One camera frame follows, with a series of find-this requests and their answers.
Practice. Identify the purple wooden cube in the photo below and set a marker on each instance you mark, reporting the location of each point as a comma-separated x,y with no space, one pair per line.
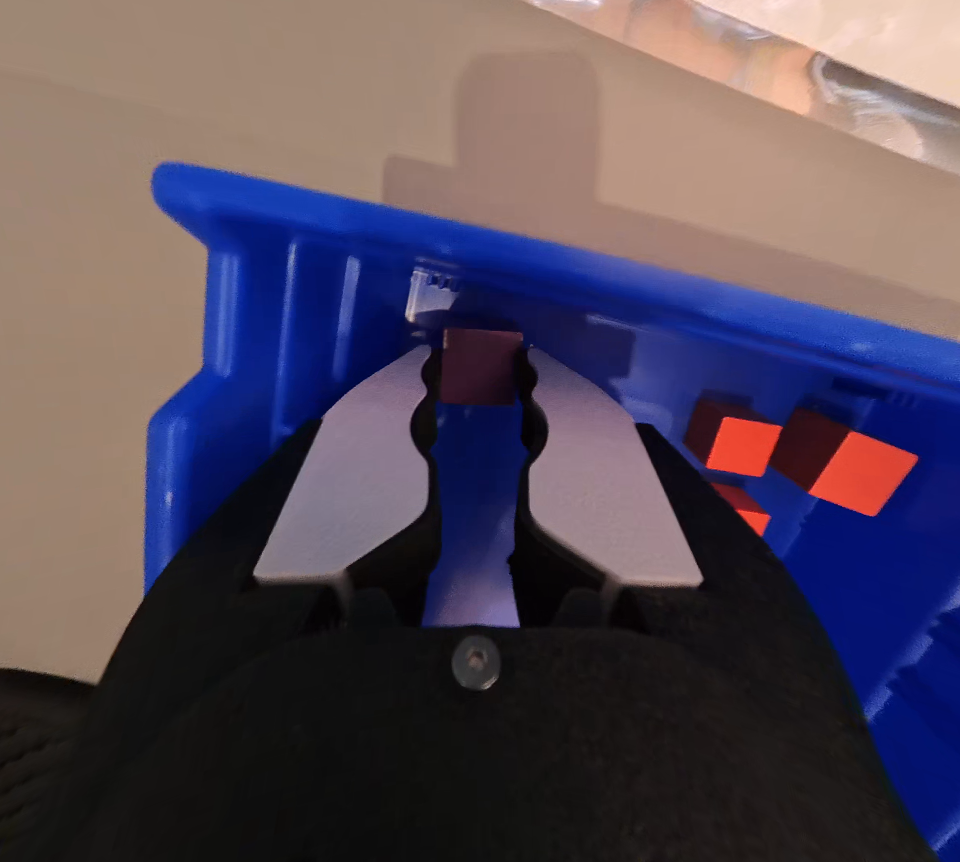
480,367

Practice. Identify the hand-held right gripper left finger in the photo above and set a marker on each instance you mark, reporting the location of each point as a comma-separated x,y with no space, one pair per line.
345,495

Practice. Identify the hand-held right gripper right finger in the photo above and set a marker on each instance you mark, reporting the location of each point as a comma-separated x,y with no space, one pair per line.
607,495

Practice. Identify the blue plastic bin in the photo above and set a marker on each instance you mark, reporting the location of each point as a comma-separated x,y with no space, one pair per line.
300,315

